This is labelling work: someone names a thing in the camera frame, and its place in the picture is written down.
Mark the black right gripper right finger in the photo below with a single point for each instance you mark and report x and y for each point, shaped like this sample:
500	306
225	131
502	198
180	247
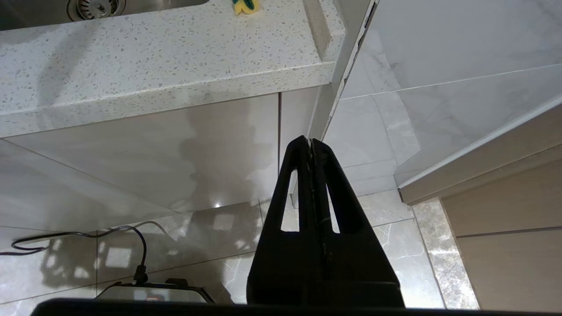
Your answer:
355	263

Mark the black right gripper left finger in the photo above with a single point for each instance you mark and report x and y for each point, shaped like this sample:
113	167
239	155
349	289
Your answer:
281	263

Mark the green and yellow sponge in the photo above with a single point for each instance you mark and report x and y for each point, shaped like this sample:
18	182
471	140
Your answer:
246	5

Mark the round metal sink drain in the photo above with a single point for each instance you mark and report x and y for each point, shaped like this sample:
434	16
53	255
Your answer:
94	6

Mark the stainless steel sink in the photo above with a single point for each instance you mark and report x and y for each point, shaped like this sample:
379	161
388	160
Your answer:
35	13

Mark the narrow white cabinet panel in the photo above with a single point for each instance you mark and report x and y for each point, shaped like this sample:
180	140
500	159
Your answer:
298	114

